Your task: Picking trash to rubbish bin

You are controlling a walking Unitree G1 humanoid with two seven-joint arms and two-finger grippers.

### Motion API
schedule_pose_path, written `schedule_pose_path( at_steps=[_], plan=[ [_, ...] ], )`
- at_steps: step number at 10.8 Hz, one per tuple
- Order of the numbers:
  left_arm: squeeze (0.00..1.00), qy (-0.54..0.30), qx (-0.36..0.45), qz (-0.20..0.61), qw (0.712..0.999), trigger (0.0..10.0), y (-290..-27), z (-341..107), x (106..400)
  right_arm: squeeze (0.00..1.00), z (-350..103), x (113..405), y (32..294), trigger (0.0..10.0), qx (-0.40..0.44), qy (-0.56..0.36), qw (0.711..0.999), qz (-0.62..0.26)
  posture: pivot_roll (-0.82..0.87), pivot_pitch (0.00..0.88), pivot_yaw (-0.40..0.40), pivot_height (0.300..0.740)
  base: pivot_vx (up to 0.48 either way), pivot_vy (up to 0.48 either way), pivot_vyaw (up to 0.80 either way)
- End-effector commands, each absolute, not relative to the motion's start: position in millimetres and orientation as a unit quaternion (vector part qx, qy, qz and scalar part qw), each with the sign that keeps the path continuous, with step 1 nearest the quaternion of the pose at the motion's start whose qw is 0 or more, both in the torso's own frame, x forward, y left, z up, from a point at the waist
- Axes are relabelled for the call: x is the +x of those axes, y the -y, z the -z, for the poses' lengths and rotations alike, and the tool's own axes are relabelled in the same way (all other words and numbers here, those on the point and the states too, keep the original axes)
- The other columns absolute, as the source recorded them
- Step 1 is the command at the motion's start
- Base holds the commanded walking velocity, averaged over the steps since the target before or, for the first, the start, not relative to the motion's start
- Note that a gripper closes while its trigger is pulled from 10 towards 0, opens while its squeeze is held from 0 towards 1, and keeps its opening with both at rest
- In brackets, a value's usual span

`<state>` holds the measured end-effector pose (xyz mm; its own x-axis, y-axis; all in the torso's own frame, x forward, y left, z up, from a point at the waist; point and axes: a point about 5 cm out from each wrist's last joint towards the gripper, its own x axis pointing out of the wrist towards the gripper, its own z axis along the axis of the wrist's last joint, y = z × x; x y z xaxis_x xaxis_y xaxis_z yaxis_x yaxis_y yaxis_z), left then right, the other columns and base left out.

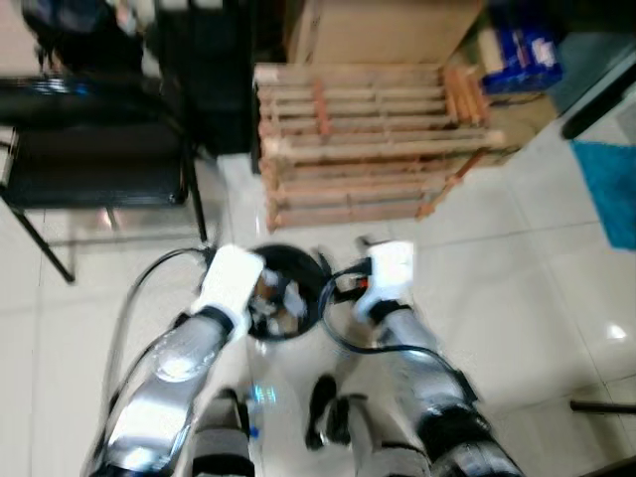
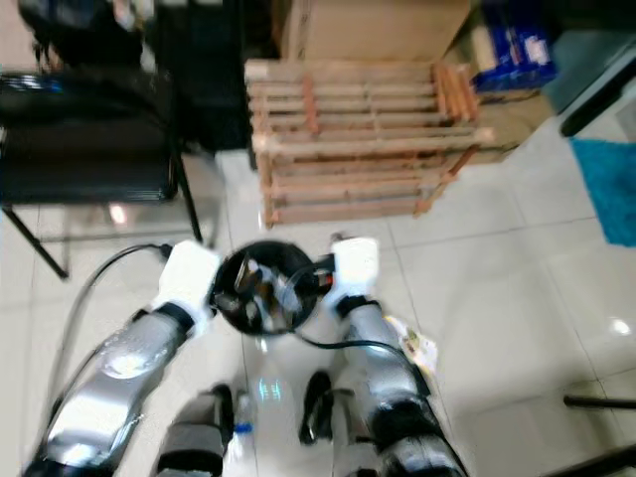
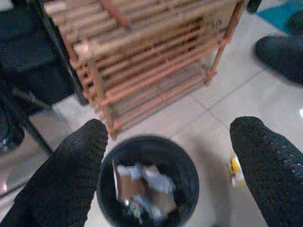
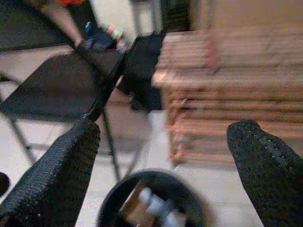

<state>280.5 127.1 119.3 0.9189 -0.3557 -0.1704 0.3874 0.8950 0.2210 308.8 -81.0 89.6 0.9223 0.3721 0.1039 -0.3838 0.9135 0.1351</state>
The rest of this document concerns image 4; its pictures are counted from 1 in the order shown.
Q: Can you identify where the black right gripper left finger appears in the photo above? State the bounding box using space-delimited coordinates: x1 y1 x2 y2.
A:
0 119 101 227

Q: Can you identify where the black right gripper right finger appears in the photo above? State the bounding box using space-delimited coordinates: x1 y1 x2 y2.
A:
226 120 303 227

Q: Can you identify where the clear plastic water bottle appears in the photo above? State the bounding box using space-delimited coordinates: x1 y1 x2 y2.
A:
139 188 185 227

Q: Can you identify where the black round rubbish bin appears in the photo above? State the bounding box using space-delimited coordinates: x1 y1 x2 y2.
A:
96 167 216 227

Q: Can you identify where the black metal table leg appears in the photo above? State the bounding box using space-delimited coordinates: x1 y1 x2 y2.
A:
100 111 124 182

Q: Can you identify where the brown cardboard scrap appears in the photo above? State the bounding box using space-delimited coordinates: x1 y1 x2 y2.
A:
118 179 157 227

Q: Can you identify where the brown wooden pallet stack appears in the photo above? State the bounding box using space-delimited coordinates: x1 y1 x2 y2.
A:
151 29 303 166

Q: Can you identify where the black fabric bag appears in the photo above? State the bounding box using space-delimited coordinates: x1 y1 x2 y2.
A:
118 30 166 112

